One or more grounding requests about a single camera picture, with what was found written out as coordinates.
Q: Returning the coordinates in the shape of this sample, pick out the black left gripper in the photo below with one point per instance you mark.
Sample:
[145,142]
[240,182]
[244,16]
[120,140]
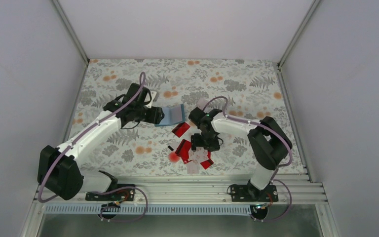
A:
[155,117]

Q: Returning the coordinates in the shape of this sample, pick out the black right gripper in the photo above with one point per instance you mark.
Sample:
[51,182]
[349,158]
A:
[195,142]

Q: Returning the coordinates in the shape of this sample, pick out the blue leather card holder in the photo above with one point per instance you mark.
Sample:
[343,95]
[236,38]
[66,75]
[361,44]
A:
[172,115]

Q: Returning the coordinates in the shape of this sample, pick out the white floral card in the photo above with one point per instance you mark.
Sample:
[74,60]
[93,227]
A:
[199,156]
[202,103]

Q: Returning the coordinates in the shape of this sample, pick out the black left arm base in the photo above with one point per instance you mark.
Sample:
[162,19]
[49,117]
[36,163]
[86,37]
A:
[115,192]

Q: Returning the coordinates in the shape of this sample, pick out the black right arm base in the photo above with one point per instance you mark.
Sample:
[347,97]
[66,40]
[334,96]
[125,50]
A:
[248,193]

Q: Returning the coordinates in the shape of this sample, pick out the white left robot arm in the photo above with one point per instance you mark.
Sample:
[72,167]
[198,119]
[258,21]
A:
[59,167]

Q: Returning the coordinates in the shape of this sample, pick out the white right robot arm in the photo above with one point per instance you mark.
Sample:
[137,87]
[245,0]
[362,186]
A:
[270,145]

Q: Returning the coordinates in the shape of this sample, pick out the red card with black stripe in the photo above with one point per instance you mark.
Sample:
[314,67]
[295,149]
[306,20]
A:
[183,149]

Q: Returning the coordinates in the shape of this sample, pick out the white floral card on table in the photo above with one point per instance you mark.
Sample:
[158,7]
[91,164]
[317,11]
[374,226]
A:
[202,103]

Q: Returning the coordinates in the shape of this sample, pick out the white card with red circle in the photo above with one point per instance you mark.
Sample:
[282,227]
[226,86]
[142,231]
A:
[173,157]

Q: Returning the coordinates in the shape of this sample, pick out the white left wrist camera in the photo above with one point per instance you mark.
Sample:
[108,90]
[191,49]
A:
[150,99]

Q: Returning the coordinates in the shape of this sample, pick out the aluminium rail frame front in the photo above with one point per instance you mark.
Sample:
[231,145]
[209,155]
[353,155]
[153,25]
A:
[213,189]

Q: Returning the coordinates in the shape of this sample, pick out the aluminium corner post left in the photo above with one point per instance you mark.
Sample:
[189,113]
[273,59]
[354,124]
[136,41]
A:
[63,16]

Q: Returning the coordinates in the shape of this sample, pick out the aluminium corner post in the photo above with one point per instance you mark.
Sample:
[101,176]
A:
[299,31]
[63,16]

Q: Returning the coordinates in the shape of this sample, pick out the white cable duct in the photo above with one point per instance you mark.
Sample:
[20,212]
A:
[151,209]

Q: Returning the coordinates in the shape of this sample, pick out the aluminium corner post right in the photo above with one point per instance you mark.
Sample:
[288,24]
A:
[299,31]

